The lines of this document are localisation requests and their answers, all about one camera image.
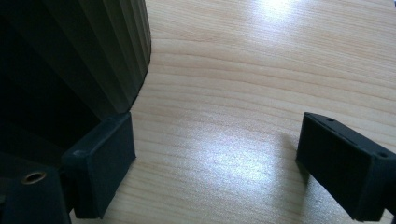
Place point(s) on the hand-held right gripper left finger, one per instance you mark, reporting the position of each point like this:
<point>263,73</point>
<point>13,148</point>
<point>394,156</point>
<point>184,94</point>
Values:
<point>99,168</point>

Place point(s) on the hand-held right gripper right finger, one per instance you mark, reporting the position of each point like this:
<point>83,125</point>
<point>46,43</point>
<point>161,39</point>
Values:
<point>339,168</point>

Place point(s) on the dark ribbed trash bin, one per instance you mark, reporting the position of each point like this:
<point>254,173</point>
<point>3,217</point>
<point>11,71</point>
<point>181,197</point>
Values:
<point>102,53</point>

